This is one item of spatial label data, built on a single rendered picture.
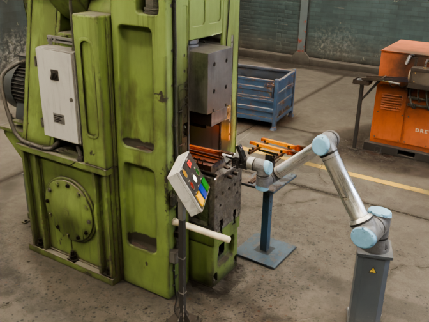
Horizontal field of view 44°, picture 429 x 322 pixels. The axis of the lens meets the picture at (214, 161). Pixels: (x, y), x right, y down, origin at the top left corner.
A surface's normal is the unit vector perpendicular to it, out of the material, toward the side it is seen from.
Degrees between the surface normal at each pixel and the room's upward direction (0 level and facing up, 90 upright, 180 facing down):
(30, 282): 0
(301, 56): 90
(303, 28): 90
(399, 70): 90
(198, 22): 90
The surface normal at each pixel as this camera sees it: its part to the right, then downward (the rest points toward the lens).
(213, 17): 0.84, 0.22
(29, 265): 0.02, -0.92
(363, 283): -0.22, 0.37
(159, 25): -0.54, 0.30
